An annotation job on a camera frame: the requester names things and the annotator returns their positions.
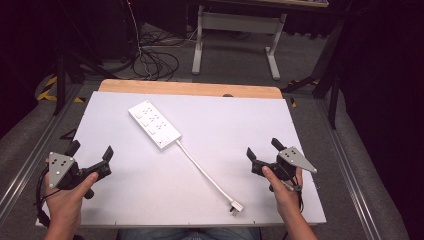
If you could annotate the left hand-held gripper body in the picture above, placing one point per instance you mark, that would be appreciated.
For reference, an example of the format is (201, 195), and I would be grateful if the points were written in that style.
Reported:
(62, 168)

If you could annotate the yellow black floor tape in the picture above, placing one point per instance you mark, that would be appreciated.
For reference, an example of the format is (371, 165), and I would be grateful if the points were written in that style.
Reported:
(50, 90)

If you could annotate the white plug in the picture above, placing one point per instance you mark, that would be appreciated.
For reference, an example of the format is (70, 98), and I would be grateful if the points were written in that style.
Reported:
(236, 207)

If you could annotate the white metal desk frame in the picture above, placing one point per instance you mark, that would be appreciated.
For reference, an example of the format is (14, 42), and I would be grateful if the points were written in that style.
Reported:
(238, 22)

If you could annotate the small yellow black tape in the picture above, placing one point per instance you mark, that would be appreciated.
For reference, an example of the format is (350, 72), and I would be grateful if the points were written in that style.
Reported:
(293, 102)

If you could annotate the white power strip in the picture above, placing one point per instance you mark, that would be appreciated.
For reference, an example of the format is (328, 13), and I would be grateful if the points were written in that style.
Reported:
(155, 124)

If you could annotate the black metal stand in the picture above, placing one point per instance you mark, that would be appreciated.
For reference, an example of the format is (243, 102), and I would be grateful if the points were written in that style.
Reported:
(328, 80)
(60, 76)

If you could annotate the aluminium rail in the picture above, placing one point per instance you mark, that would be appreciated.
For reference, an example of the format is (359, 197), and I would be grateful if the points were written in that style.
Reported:
(36, 150)
(350, 173)

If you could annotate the white board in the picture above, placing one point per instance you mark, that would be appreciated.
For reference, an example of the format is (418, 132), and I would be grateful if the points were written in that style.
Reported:
(206, 133)

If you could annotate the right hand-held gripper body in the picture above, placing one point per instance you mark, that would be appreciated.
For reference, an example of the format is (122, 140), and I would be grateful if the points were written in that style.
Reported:
(293, 158)

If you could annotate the person's right hand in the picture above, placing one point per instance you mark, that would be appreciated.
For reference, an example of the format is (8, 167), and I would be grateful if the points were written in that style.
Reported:
(287, 198)

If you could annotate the person's left hand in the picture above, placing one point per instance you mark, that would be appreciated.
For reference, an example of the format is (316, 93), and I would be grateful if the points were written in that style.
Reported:
(65, 206)

